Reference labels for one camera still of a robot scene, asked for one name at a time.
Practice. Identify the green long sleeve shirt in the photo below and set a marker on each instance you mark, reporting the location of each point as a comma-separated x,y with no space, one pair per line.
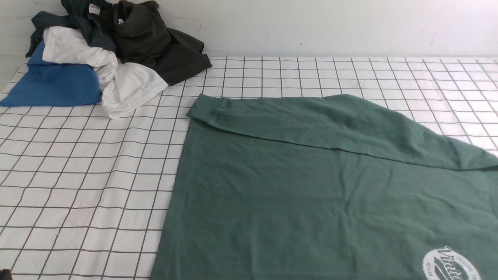
334,188

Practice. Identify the white shirt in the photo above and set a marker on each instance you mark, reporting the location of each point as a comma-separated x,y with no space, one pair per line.
124,86

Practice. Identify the dark olive shirt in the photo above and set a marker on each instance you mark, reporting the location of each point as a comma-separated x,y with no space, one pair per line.
142,37

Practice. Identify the dark teal shirt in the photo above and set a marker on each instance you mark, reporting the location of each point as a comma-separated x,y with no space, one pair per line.
81,15

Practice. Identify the blue shirt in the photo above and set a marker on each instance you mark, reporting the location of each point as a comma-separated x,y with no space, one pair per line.
47,84

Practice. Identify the white grid pattern tablecloth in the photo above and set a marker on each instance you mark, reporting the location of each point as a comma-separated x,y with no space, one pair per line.
83,196

